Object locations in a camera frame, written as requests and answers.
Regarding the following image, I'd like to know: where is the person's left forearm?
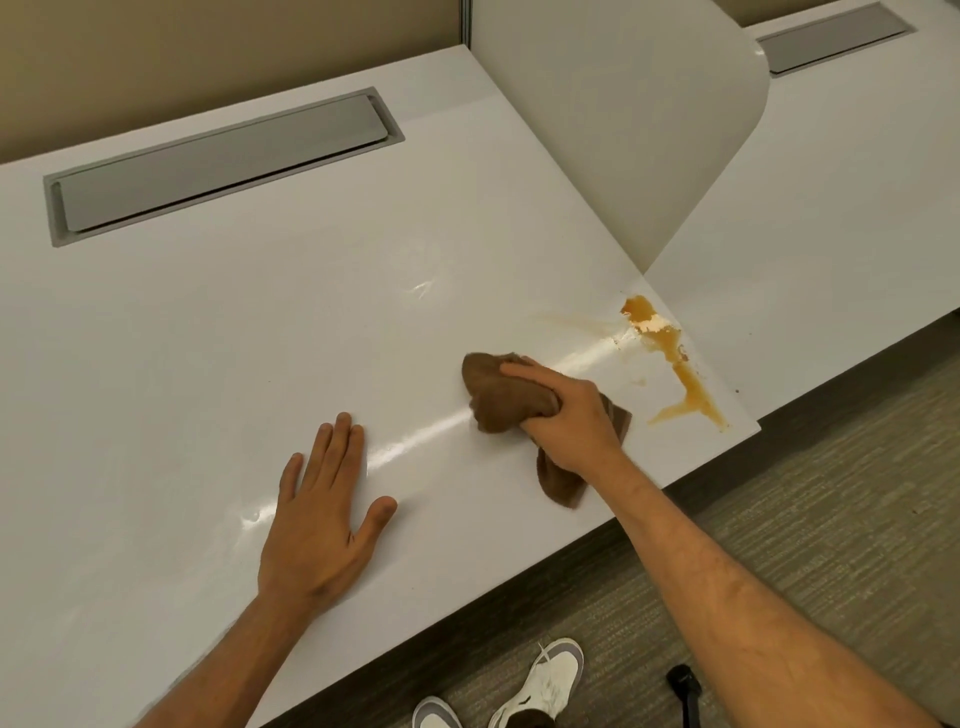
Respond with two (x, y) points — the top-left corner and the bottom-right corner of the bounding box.
(123, 591), (333, 728)

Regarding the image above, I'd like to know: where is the grey desk cable hatch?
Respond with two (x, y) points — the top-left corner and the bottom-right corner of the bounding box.
(42, 87), (407, 249)
(753, 0), (918, 78)

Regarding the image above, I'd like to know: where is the brown cleaning cloth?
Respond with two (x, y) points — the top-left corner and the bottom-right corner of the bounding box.
(460, 351), (633, 512)

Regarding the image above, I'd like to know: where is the person's left hand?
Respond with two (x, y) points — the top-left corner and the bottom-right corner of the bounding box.
(257, 411), (399, 610)

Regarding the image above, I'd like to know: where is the person's right forearm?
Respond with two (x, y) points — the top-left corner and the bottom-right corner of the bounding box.
(583, 448), (943, 728)

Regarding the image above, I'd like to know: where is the person's right hand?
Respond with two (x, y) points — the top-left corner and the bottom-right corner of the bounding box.
(498, 355), (627, 479)

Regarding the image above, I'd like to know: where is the small black object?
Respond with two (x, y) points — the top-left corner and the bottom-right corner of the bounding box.
(665, 663), (704, 728)

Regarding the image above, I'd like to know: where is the white curved desk divider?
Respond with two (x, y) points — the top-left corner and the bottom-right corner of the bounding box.
(468, 0), (773, 276)

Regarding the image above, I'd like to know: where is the brown liquid spill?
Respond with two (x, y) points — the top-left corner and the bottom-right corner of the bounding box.
(618, 294), (731, 435)

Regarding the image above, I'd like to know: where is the white grey sneaker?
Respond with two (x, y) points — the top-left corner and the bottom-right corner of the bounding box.
(411, 695), (465, 728)
(486, 637), (585, 728)

